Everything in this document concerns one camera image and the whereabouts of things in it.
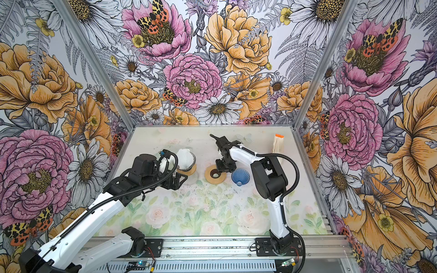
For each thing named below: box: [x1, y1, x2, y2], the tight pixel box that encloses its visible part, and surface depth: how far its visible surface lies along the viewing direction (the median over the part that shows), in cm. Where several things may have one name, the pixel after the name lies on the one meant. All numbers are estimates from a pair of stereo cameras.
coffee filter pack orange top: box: [273, 133, 285, 154], surface depth 103 cm
